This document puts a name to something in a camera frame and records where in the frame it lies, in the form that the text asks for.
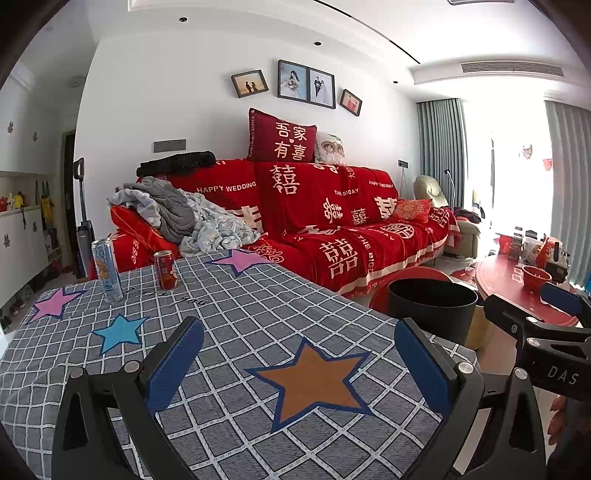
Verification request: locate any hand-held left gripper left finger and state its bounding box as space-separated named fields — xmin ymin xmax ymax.
xmin=52 ymin=316 xmax=205 ymax=480

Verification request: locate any small red photo frame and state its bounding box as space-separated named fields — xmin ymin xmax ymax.
xmin=340 ymin=89 xmax=363 ymax=117

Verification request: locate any red round table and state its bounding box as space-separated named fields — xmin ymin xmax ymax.
xmin=475 ymin=255 xmax=580 ymax=328

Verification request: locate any group of small containers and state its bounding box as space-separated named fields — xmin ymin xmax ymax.
xmin=496 ymin=227 xmax=568 ymax=282

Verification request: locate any sunset photo frame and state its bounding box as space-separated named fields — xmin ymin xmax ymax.
xmin=231 ymin=69 xmax=269 ymax=99

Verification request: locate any red bowl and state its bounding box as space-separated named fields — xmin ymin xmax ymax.
xmin=522 ymin=266 xmax=553 ymax=292

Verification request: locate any red drink can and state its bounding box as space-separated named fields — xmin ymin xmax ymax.
xmin=153 ymin=250 xmax=179 ymax=291

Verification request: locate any bride photo frame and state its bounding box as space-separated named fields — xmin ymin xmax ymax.
xmin=277 ymin=60 xmax=310 ymax=102

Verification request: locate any upright vacuum cleaner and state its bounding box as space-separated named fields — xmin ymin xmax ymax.
xmin=73 ymin=158 xmax=98 ymax=280

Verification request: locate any white cabinet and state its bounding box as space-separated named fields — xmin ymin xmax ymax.
xmin=0 ymin=171 xmax=65 ymax=324

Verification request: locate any black cloth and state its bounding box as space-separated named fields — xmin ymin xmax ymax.
xmin=137 ymin=150 xmax=217 ymax=177

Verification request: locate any large red printed cushion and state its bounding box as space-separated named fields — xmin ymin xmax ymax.
xmin=248 ymin=108 xmax=318 ymax=163

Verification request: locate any red covered sofa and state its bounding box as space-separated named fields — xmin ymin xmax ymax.
xmin=90 ymin=158 xmax=462 ymax=298

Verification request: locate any person's right hand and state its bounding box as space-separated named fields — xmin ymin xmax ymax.
xmin=547 ymin=394 xmax=568 ymax=441

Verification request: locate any dark door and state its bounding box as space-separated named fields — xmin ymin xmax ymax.
xmin=62 ymin=130 xmax=79 ymax=278

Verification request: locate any grey checked star tablecloth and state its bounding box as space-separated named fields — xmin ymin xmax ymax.
xmin=0 ymin=249 xmax=483 ymax=480

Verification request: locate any black trash bin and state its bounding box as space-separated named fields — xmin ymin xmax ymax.
xmin=387 ymin=278 xmax=478 ymax=344

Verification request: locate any floor lamp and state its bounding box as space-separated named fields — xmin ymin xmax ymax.
xmin=444 ymin=169 xmax=460 ymax=217

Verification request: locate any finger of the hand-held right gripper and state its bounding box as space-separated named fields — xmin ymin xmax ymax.
xmin=540 ymin=282 xmax=591 ymax=324
xmin=484 ymin=294 xmax=591 ymax=348

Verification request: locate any ceiling air vent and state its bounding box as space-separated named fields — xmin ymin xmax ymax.
xmin=461 ymin=61 xmax=565 ymax=77

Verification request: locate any grey curtain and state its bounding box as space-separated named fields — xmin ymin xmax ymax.
xmin=545 ymin=100 xmax=591 ymax=287
xmin=417 ymin=98 xmax=465 ymax=208

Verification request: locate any beige armchair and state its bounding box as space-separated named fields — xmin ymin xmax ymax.
xmin=413 ymin=175 xmax=481 ymax=259

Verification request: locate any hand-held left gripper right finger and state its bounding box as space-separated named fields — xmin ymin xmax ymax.
xmin=394 ymin=318 xmax=548 ymax=480

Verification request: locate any white cartoon cushion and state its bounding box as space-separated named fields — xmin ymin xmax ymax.
xmin=315 ymin=132 xmax=346 ymax=166

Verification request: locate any grey fleece blanket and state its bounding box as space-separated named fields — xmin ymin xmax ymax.
xmin=108 ymin=176 xmax=197 ymax=245

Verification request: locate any couple photo frame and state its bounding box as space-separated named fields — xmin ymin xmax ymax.
xmin=307 ymin=67 xmax=336 ymax=110

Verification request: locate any small red embroidered cushion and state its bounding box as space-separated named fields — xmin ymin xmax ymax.
xmin=392 ymin=198 xmax=432 ymax=224

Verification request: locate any tall silver drink can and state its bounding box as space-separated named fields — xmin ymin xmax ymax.
xmin=91 ymin=239 xmax=124 ymax=304

